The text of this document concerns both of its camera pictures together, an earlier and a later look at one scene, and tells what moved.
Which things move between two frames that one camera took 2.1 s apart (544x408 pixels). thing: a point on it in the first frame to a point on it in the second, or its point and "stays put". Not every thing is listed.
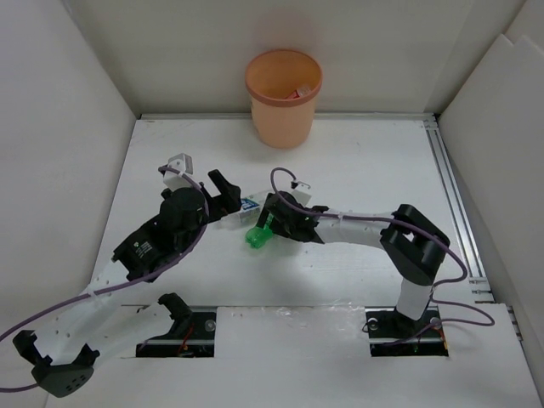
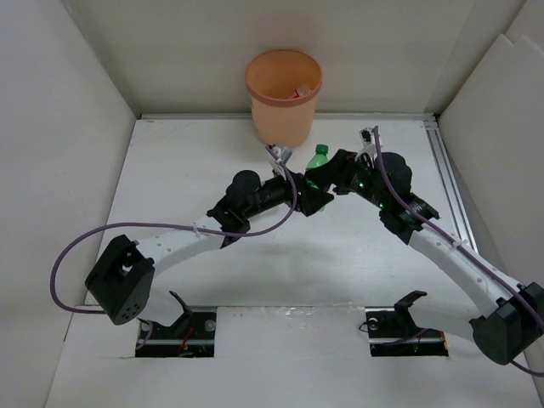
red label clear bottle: x=300 y=92 stays put
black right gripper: x=280 y=229 to x=337 y=170
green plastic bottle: x=257 y=237 to x=320 y=158
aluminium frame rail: x=477 y=286 stays put
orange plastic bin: x=269 y=76 stays put
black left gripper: x=228 y=201 to x=310 y=199
